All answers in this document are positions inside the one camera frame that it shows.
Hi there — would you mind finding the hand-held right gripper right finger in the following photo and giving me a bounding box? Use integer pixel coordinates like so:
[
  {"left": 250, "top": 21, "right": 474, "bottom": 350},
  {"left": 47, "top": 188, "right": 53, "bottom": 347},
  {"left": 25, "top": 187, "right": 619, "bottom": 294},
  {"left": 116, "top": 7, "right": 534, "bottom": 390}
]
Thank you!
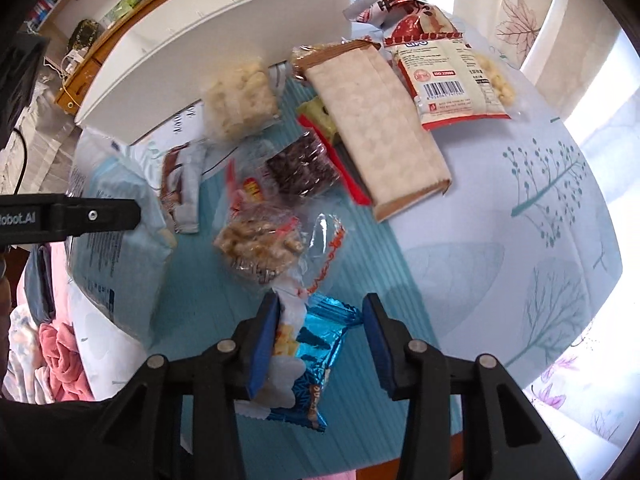
[{"left": 362, "top": 292, "right": 581, "bottom": 480}]

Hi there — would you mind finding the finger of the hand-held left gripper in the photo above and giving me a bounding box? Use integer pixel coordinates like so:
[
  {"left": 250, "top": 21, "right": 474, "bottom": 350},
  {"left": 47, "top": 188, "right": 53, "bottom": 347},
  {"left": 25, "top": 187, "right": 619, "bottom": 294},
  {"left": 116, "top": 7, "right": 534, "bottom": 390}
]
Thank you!
[{"left": 49, "top": 198, "right": 142, "bottom": 237}]

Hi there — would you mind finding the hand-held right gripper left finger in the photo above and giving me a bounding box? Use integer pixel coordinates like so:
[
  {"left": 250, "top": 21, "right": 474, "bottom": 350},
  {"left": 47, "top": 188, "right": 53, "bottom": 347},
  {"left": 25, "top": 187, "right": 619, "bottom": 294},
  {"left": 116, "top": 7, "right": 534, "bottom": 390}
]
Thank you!
[{"left": 87, "top": 291, "right": 281, "bottom": 480}]

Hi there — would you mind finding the clear white plastic bag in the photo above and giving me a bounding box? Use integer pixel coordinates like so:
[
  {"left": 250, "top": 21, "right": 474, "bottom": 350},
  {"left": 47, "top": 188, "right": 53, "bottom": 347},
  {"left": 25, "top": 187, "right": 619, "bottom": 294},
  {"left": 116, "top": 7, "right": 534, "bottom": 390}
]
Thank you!
[{"left": 65, "top": 152, "right": 178, "bottom": 351}]

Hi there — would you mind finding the blue foil snack packet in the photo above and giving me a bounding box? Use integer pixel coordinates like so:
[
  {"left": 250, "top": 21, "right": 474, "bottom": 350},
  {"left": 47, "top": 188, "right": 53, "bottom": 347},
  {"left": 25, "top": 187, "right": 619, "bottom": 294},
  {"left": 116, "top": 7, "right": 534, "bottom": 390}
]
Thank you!
[{"left": 237, "top": 287, "right": 363, "bottom": 433}]

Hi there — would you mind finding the brown and silver snack packet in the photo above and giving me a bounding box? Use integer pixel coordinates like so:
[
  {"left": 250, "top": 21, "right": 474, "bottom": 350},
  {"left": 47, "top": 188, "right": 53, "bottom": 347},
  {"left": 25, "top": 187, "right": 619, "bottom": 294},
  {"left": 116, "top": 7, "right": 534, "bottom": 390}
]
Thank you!
[{"left": 160, "top": 140, "right": 208, "bottom": 235}]

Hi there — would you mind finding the puffed rice cake clear wrapper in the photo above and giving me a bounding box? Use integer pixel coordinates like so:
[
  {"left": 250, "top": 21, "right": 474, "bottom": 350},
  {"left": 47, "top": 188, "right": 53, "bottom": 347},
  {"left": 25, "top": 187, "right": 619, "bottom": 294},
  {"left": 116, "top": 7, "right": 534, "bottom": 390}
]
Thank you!
[{"left": 200, "top": 60, "right": 282, "bottom": 143}]

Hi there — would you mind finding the chocolate snack clear wrapper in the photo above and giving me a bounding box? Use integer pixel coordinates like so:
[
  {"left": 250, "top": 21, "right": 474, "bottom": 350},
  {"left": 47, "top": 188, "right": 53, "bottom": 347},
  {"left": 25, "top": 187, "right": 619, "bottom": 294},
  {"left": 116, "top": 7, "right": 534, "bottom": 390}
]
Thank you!
[{"left": 225, "top": 130, "right": 343, "bottom": 211}]

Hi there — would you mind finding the white plastic storage bin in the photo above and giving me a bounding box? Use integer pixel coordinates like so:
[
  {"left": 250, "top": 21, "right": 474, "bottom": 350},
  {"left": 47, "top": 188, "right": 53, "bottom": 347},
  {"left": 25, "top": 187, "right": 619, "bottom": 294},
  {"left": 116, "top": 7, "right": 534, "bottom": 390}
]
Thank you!
[{"left": 74, "top": 0, "right": 352, "bottom": 143}]

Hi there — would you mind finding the beige cracker package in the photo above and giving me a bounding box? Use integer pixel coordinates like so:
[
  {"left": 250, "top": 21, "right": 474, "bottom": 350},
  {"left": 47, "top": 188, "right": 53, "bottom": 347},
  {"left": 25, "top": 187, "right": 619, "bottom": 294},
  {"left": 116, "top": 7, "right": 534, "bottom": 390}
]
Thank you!
[{"left": 291, "top": 40, "right": 453, "bottom": 223}]

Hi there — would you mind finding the small red white snack packet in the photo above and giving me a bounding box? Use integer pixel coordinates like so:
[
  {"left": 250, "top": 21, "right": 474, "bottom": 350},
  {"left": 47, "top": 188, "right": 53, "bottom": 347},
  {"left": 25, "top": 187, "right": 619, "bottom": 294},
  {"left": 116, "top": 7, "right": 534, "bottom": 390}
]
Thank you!
[{"left": 343, "top": 0, "right": 451, "bottom": 36}]

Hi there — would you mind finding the dark grey cloth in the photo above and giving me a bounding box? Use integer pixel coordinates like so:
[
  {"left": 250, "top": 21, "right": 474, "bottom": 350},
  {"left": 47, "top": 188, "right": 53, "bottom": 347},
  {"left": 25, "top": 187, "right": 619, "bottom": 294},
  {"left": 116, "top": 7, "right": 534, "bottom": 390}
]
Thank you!
[{"left": 22, "top": 245, "right": 56, "bottom": 326}]

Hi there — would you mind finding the peanut brittle clear wrapper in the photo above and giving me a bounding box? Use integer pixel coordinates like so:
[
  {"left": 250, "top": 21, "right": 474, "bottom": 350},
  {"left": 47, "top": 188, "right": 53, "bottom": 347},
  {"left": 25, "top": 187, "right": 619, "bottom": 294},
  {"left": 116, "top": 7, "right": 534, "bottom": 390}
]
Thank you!
[{"left": 212, "top": 202, "right": 348, "bottom": 291}]

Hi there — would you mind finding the floral cloth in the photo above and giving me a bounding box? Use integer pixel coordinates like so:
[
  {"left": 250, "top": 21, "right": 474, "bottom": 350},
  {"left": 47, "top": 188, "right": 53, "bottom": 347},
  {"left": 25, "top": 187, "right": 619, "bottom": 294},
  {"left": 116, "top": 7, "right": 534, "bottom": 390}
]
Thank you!
[{"left": 2, "top": 305, "right": 53, "bottom": 406}]

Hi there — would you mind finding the wooden cabinet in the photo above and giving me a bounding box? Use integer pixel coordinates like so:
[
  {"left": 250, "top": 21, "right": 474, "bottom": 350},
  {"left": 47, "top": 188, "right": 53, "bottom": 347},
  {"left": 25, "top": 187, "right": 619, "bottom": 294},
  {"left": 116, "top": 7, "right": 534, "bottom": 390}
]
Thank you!
[{"left": 54, "top": 0, "right": 241, "bottom": 111}]

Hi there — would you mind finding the pink blanket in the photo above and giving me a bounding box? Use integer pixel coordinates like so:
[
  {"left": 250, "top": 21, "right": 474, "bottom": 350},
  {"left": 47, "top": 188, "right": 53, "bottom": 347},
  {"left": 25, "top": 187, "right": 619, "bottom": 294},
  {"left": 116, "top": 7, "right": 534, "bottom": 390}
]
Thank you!
[{"left": 39, "top": 245, "right": 96, "bottom": 403}]

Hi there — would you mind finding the teal printed tablecloth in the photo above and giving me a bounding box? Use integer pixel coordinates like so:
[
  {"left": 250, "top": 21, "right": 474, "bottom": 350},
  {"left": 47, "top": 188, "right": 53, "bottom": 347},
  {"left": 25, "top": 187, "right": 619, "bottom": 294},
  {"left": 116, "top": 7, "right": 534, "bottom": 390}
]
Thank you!
[{"left": 65, "top": 0, "right": 623, "bottom": 480}]

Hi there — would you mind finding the dark green pouch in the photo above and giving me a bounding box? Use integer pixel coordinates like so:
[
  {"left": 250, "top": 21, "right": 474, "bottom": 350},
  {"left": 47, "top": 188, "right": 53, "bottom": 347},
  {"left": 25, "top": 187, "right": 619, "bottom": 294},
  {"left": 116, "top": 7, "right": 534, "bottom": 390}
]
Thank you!
[{"left": 65, "top": 19, "right": 101, "bottom": 56}]

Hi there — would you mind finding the yellow green candy packet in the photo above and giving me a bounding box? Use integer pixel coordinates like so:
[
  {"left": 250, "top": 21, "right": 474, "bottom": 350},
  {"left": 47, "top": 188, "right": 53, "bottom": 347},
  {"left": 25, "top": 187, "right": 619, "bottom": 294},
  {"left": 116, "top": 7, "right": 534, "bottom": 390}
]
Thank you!
[{"left": 297, "top": 99, "right": 341, "bottom": 143}]

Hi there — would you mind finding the large red white snack packet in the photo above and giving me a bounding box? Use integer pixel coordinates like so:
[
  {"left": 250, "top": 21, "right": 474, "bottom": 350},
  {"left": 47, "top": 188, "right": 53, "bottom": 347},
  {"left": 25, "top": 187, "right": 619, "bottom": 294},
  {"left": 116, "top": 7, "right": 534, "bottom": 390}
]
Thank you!
[{"left": 382, "top": 7, "right": 518, "bottom": 132}]

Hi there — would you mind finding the leaf print curtain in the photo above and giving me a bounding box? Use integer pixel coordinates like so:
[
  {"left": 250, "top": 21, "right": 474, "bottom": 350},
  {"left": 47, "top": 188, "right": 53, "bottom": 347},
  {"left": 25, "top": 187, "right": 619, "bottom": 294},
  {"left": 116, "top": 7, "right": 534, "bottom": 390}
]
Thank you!
[{"left": 452, "top": 0, "right": 621, "bottom": 121}]

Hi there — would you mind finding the black cable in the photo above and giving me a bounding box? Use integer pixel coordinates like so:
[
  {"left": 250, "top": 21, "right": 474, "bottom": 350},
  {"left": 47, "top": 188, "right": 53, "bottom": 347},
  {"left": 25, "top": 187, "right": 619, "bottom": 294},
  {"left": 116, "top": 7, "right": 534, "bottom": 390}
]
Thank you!
[{"left": 12, "top": 127, "right": 28, "bottom": 196}]

